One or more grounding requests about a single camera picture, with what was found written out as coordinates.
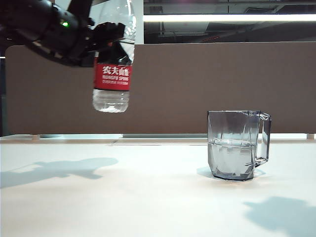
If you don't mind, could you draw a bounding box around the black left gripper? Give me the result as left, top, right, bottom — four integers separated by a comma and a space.
37, 0, 134, 68

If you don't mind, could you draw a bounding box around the Nongfu Spring water bottle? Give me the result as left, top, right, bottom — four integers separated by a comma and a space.
92, 0, 137, 114

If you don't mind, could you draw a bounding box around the brown desk partition panel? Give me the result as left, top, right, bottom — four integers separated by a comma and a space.
4, 42, 316, 136

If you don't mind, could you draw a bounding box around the long white ceiling light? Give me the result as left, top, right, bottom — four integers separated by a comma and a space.
143, 14, 316, 23

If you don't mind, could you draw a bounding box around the grey transparent plastic cup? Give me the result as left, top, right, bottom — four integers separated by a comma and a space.
207, 110, 272, 182

